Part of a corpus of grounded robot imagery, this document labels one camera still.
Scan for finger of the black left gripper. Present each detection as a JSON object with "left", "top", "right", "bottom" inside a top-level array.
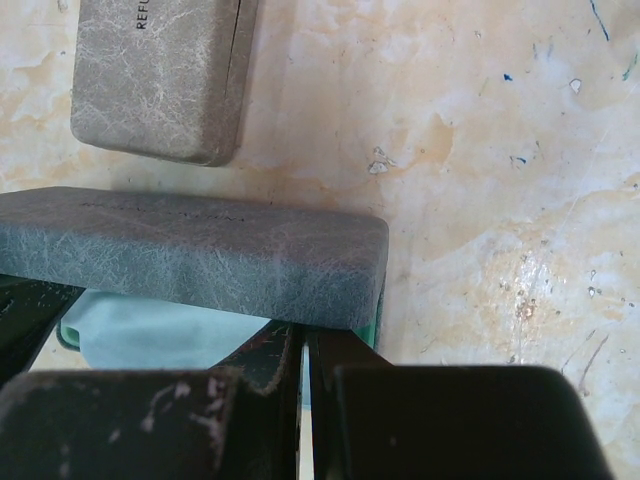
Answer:
[{"left": 0, "top": 275, "right": 83, "bottom": 380}]

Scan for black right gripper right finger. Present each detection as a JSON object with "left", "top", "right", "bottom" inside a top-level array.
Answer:
[{"left": 307, "top": 330, "right": 612, "bottom": 479}]

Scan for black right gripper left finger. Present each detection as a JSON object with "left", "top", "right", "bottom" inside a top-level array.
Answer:
[{"left": 1, "top": 322, "right": 303, "bottom": 479}]

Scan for light blue cleaning cloth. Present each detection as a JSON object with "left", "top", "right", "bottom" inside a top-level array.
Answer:
[{"left": 57, "top": 290, "right": 268, "bottom": 370}]

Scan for blue-grey glasses case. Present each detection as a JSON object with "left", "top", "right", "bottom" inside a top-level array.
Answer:
[{"left": 1, "top": 187, "right": 389, "bottom": 330}]

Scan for grey glasses case green lining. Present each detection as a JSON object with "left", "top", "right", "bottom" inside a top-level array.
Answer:
[{"left": 70, "top": 0, "right": 258, "bottom": 167}]

